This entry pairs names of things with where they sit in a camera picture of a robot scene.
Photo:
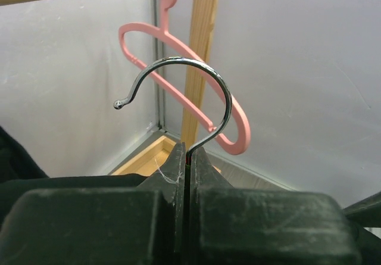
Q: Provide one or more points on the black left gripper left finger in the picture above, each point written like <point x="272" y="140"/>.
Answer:
<point x="128" y="219"/>

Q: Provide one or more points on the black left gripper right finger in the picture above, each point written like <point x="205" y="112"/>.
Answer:
<point x="229" y="225"/>

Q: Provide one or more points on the pink plastic hanger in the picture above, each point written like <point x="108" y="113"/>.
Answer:
<point x="201" y="36"/>

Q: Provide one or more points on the lime green hanger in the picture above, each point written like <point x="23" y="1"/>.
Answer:
<point x="119" y="104"/>

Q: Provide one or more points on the black printed t shirt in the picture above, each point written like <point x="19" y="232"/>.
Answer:
<point x="16" y="163"/>

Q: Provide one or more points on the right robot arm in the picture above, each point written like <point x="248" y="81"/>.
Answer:
<point x="365" y="212"/>

